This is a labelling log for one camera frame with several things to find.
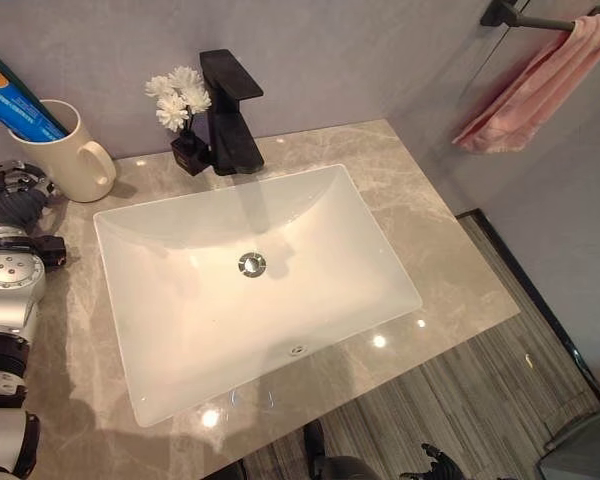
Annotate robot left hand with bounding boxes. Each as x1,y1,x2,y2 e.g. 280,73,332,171
0,158,57,234

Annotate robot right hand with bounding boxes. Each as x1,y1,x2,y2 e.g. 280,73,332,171
399,441,465,480

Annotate cream ceramic mug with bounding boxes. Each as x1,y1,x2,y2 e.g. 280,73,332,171
7,98,118,204

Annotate blue toothpaste tube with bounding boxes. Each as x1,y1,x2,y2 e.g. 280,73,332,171
0,52,67,144

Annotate pink towel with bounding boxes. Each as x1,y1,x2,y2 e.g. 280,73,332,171
451,14,600,154

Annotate white rectangular sink basin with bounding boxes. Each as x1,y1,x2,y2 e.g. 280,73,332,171
92,163,424,429

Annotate silver sink drain plug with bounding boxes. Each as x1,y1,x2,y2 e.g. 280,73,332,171
237,251,268,278

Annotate black towel bar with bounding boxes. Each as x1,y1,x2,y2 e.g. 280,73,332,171
479,0,600,29

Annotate grey robot body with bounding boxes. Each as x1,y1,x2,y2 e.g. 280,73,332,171
313,453,407,480

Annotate dark robot foot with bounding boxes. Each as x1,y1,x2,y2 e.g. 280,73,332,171
302,418,330,469

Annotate grey bin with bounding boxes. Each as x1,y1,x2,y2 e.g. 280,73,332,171
533,403,600,480

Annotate small black square vase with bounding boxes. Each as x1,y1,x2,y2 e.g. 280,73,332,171
170,130,213,179

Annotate black floor edge strip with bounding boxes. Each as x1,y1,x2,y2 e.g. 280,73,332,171
453,207,600,407

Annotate white artificial flowers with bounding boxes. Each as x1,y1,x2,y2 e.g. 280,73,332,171
144,65,213,134

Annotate black faucet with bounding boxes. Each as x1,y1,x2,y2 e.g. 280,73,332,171
198,48,267,177

